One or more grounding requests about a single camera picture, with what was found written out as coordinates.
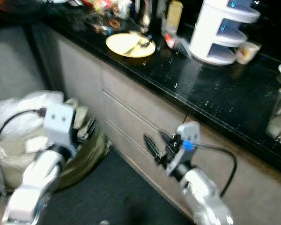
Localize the small printed paper cup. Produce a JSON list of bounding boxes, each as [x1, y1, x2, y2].
[[235, 41, 262, 65]]

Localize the red packet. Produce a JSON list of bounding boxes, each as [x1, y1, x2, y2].
[[163, 32, 178, 49]]

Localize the plastic-lined trash bin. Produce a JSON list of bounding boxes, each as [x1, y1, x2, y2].
[[0, 90, 111, 194]]

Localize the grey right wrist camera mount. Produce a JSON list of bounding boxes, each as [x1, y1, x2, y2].
[[166, 121, 201, 176]]

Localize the dark bottle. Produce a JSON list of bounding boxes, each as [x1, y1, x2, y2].
[[133, 0, 155, 30]]

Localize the grey kitchen cabinet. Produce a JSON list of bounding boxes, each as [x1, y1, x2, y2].
[[30, 23, 281, 225]]

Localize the yellow plate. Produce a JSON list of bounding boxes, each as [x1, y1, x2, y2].
[[105, 32, 156, 58]]

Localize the white tiered rack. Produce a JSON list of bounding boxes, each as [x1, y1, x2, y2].
[[188, 0, 261, 65]]

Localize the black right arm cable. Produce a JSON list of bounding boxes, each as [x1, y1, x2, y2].
[[194, 143, 238, 197]]

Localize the metal spoon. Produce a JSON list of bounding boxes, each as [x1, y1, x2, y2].
[[124, 38, 151, 54]]

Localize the colourful snack packets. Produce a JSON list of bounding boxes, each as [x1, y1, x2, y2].
[[80, 0, 133, 18]]

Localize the yellow box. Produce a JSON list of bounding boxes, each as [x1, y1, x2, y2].
[[165, 0, 184, 33]]

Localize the clear glass bowl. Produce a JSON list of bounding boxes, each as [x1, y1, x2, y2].
[[87, 14, 125, 36]]

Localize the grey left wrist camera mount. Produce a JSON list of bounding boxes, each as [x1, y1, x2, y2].
[[43, 103, 78, 150]]

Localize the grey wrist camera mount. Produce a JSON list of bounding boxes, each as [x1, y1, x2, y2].
[[43, 103, 78, 150], [166, 121, 201, 176]]

